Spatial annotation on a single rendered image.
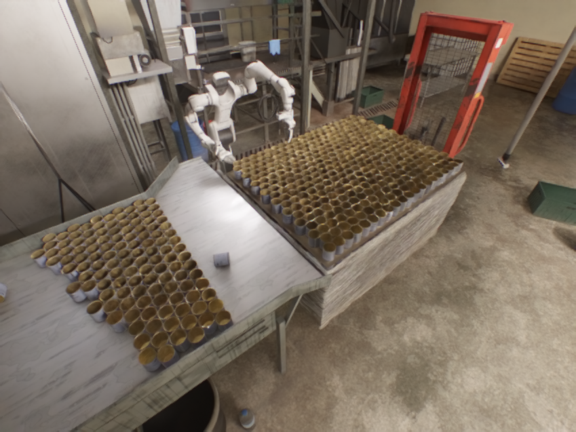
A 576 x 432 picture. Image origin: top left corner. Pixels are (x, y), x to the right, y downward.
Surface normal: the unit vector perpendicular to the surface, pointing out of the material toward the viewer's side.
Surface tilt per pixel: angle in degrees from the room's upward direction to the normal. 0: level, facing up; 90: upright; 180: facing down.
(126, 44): 90
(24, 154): 90
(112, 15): 90
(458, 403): 0
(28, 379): 0
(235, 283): 0
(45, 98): 90
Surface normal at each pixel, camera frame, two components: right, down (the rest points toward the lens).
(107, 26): 0.61, 0.54
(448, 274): 0.00, -0.74
